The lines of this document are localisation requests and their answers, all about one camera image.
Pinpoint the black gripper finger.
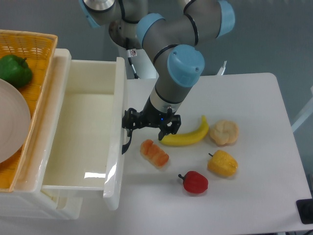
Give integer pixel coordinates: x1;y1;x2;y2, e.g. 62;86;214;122
122;108;142;137
158;115;181;141

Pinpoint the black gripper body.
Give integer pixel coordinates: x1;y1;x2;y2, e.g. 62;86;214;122
141;99;175;128

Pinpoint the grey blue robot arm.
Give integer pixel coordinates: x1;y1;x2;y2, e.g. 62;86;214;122
79;0;235;139

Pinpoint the white drawer cabinet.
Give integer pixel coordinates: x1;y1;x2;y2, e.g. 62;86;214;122
0;49;71;219

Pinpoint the yellow banana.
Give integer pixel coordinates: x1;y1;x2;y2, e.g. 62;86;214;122
160;115;209;147

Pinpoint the orange glazed bread loaf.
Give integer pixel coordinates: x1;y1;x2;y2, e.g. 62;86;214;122
140;140;170;169

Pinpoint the round bread roll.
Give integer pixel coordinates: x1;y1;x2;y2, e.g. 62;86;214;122
209;119;239;145

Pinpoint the red bell pepper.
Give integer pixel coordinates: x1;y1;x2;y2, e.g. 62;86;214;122
178;171;209;194

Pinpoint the yellow bell pepper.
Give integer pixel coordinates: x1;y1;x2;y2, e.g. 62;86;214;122
207;150;238;177

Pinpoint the yellow wicker basket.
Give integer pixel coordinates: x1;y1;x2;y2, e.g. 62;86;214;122
0;29;58;193

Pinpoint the beige plate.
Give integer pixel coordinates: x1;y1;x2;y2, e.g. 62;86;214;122
0;80;31;162

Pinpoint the green bell pepper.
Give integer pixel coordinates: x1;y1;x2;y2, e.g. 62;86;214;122
0;54;33;88

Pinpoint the black device at edge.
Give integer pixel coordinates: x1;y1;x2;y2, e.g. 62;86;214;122
296;199;313;224

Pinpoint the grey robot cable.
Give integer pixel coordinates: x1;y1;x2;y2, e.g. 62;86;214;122
125;38;140;79

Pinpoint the white frame bar right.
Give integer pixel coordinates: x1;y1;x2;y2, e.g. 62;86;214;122
291;87;313;133

